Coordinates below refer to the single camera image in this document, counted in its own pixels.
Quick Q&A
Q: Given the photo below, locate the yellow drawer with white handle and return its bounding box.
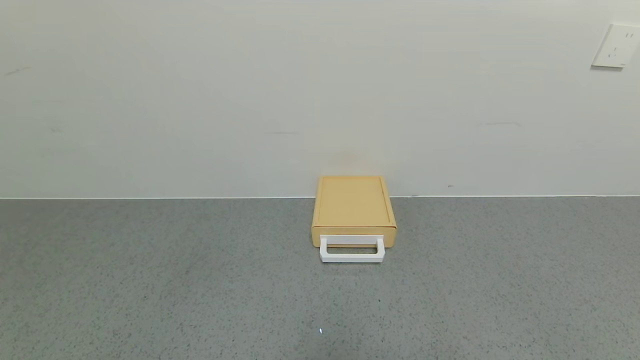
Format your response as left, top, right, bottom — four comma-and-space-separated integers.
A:
311, 228, 398, 264

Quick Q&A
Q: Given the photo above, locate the yellow drawer case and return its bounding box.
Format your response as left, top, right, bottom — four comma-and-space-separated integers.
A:
311, 175, 398, 234

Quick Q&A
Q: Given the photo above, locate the white wall outlet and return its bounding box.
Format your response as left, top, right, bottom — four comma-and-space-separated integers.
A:
591, 23, 640, 69

